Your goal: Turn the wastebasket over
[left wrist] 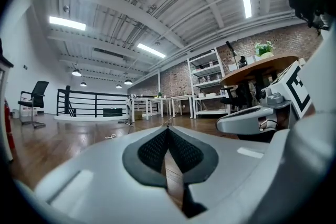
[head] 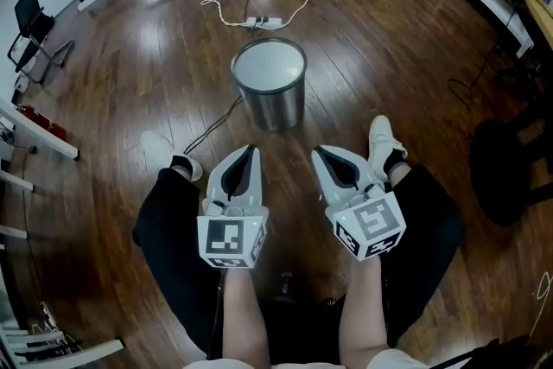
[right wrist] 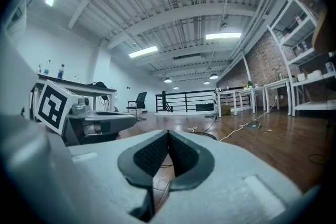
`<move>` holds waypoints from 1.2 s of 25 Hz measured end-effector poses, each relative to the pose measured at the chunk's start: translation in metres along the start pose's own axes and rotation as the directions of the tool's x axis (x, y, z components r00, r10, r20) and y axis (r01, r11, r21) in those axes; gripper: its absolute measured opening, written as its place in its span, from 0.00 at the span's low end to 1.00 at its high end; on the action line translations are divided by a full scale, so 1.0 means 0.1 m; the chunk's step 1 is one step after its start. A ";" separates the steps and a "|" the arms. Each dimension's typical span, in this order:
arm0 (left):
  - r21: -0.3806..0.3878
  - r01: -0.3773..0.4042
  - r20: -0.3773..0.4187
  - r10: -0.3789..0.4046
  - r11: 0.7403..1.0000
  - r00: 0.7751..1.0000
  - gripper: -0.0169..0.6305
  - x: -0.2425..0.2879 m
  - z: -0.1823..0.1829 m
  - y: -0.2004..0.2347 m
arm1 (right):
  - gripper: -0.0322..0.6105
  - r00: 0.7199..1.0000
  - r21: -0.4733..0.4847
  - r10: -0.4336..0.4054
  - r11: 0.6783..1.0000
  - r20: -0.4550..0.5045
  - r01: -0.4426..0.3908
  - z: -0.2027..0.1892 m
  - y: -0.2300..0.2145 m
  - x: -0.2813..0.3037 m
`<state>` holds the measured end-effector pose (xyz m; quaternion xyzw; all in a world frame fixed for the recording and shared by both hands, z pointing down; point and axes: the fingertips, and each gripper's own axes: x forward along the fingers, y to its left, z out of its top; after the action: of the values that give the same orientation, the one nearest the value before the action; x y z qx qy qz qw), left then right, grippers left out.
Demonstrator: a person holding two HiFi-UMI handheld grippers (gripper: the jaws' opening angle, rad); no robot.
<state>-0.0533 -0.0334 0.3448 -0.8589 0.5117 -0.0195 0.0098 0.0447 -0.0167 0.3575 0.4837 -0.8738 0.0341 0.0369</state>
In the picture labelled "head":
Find black stool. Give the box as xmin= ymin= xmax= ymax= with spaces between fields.
xmin=468 ymin=99 xmax=553 ymax=228

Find white shoe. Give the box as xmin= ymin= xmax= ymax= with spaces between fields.
xmin=140 ymin=130 xmax=204 ymax=182
xmin=366 ymin=115 xmax=410 ymax=182

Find round wooden table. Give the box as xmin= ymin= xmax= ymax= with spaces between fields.
xmin=524 ymin=0 xmax=553 ymax=53

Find black office chair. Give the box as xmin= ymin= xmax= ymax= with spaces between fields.
xmin=7 ymin=0 xmax=75 ymax=86

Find white power strip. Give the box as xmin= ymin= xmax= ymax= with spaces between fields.
xmin=245 ymin=16 xmax=284 ymax=30

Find black trousers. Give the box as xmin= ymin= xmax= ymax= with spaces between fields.
xmin=131 ymin=163 xmax=466 ymax=359

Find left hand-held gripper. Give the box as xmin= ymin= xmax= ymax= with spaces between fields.
xmin=197 ymin=144 xmax=270 ymax=270

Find white left shoe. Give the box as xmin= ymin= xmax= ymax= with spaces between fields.
xmin=140 ymin=130 xmax=204 ymax=182

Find white shirt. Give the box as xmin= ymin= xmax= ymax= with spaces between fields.
xmin=183 ymin=347 xmax=433 ymax=369

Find steel waste bin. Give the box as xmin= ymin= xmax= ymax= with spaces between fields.
xmin=230 ymin=37 xmax=308 ymax=133

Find person's left forearm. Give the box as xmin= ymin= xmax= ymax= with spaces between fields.
xmin=222 ymin=267 xmax=271 ymax=366

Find white right shoe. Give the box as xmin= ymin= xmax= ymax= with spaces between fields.
xmin=366 ymin=115 xmax=410 ymax=182

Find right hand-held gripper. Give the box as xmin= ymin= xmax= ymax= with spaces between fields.
xmin=311 ymin=145 xmax=407 ymax=261

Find black cable near stool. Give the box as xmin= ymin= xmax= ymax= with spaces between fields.
xmin=447 ymin=3 xmax=519 ymax=109

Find white looped cable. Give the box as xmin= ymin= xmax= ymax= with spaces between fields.
xmin=200 ymin=0 xmax=247 ymax=27

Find person's right forearm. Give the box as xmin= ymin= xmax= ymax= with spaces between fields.
xmin=338 ymin=257 xmax=388 ymax=359

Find black floor cable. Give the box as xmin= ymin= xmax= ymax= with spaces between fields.
xmin=183 ymin=94 xmax=245 ymax=155

